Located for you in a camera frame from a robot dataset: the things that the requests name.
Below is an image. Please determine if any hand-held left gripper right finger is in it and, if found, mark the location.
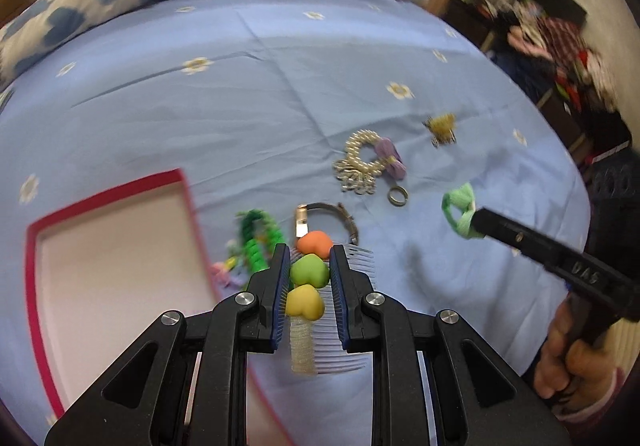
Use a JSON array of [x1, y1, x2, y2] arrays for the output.
[[329, 243, 571, 446]]

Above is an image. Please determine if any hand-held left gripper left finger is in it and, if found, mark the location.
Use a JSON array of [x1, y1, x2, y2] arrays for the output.
[[45, 243, 293, 446]]

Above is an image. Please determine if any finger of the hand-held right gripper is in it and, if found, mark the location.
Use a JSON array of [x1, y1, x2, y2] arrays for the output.
[[472, 207, 640, 323]]

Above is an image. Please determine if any clear comb with coloured hearts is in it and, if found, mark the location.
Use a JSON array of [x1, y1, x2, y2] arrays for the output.
[[284, 231, 376, 377]]

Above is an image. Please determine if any green hair tie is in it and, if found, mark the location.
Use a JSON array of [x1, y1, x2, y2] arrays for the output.
[[441, 183, 483, 239]]

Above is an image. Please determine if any green woven bracelet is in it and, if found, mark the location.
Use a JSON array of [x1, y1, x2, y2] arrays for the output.
[[235, 209, 288, 277]]

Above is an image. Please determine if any brown strap bracelet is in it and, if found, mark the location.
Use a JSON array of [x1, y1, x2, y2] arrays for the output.
[[295, 202, 362, 247]]

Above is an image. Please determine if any silver rhinestone hair clip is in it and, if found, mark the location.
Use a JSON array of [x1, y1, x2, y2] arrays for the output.
[[332, 157, 381, 196]]

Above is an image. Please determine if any purple hair tie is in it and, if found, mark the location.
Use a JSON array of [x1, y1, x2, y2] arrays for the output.
[[375, 137, 407, 177]]

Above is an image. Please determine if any pearl bracelet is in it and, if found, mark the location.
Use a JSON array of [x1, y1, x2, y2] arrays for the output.
[[345, 130, 388, 174]]

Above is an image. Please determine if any red box with white inside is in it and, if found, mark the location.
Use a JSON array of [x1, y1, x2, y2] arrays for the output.
[[25, 167, 296, 446]]

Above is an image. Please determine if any person's right hand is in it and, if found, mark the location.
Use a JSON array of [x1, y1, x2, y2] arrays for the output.
[[532, 300, 627, 409]]

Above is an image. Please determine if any pile of clothes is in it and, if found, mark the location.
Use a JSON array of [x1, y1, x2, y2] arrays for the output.
[[495, 0, 631, 127]]

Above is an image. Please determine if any blue floral bed sheet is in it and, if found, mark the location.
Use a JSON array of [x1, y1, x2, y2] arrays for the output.
[[0, 0, 593, 446]]

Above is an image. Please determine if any colourful bead bracelet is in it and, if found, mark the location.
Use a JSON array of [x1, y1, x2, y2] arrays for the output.
[[210, 239, 248, 292]]

